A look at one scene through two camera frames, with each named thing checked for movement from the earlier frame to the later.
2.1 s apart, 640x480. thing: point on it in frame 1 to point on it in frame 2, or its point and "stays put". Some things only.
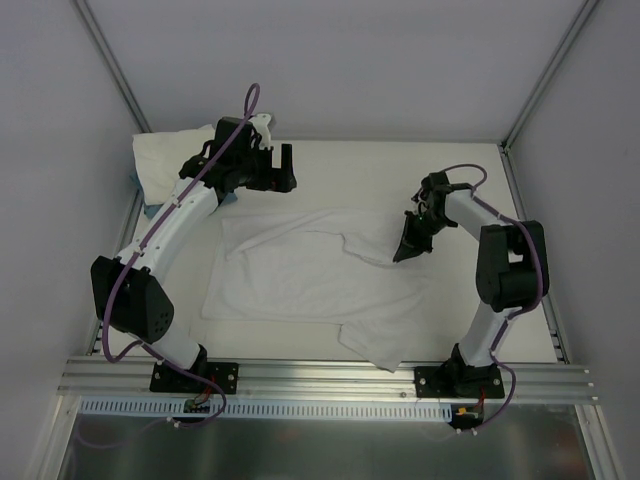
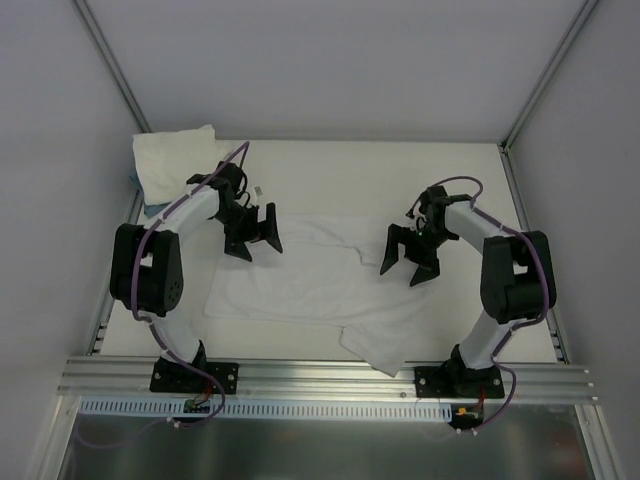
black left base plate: [167, 379] stays put
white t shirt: [326, 266] stays put
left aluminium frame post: [113, 65] stays put
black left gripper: [273, 170] to [251, 231]
